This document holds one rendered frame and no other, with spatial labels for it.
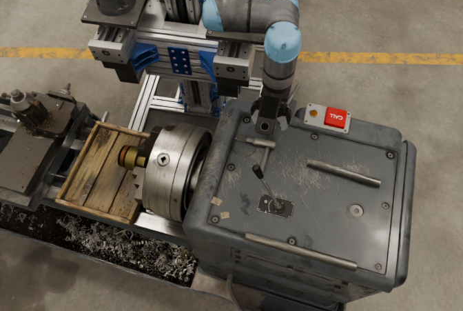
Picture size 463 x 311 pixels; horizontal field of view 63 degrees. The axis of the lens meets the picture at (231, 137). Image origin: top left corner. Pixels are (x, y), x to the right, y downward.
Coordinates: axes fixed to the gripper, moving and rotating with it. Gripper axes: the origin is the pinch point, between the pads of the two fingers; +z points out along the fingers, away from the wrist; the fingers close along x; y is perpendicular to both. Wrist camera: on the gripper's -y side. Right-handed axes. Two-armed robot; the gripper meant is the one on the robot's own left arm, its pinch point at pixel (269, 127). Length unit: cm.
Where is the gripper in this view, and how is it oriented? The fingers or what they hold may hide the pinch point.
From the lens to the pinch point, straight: 108.8
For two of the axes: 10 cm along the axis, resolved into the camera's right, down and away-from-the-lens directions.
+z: 0.1, 4.7, 8.8
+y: 2.8, -8.5, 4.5
